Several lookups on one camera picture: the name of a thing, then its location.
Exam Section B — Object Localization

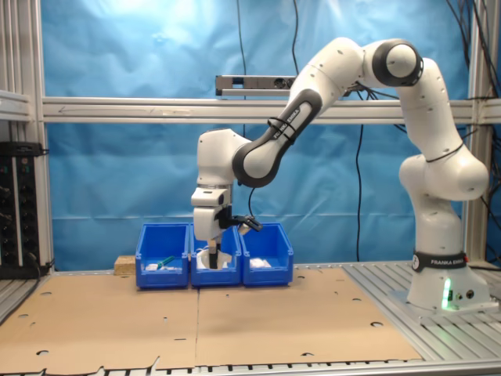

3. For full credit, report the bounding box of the blue bin with masks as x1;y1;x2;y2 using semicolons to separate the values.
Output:
189;222;243;288

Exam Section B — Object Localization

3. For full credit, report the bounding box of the short aluminium shelf beam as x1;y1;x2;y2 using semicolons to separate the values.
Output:
0;89;33;121

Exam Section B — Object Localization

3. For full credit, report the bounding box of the chipboard wood block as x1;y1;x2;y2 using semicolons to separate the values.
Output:
114;255;138;277

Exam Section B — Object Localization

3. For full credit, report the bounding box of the blue bin with tubes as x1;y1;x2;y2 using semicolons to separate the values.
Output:
135;222;192;291

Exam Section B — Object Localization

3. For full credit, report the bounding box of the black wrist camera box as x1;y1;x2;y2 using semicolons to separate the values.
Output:
220;212;263;237

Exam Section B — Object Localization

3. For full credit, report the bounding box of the brown cardboard sheet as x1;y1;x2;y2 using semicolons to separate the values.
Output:
0;266;424;375

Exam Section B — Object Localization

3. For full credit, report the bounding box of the aluminium frame post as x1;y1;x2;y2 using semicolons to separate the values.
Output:
0;0;54;275
464;0;501;268

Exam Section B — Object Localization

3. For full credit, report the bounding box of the black socket rack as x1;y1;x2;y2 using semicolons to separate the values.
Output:
0;141;50;280

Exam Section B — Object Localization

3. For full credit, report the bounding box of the grey power strip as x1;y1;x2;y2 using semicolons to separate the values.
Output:
214;74;297;97

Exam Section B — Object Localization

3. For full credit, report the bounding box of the hanging black cable with ferrite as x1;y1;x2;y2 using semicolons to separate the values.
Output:
236;0;248;136

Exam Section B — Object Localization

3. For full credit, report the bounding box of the long hanging black cable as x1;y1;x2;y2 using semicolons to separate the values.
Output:
355;124;366;262

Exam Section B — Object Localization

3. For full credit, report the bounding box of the white printed cotton packet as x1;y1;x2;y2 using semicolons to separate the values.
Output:
200;250;233;272

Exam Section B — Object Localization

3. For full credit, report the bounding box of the blue bin with cotton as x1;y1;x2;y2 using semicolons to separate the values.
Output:
237;222;294;287

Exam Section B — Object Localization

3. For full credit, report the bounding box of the thin hanging black cable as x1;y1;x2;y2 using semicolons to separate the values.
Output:
292;0;301;76

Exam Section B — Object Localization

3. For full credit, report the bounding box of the horizontal aluminium beam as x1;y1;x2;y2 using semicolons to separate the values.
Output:
41;96;477;125

